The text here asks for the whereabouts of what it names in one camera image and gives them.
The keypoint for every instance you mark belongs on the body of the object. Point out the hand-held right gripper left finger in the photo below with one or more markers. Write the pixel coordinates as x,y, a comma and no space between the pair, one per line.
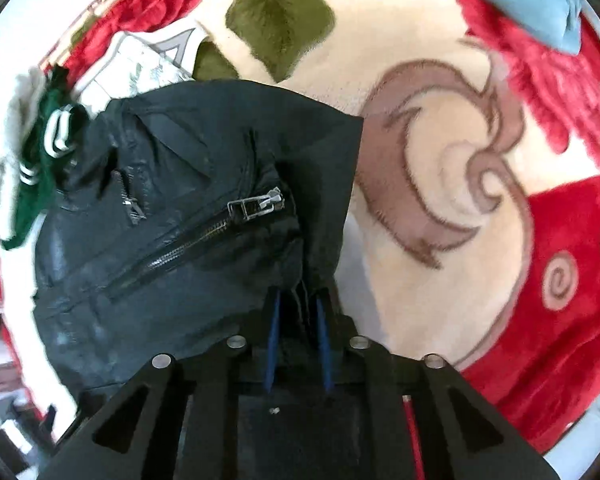
272,340

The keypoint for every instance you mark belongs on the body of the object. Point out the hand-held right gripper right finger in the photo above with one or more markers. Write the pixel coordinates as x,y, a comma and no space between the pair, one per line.
324,345

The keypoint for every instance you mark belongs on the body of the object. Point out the black leather jacket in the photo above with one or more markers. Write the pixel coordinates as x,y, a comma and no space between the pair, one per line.
180,200

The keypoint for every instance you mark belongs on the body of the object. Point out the red floral blanket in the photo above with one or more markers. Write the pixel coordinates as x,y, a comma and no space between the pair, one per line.
455,200

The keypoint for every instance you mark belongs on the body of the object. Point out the green and white varsity jacket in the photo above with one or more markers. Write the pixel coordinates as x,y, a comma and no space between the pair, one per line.
40,160

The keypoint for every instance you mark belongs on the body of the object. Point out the white printed garment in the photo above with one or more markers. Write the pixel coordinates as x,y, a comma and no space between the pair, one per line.
135,65

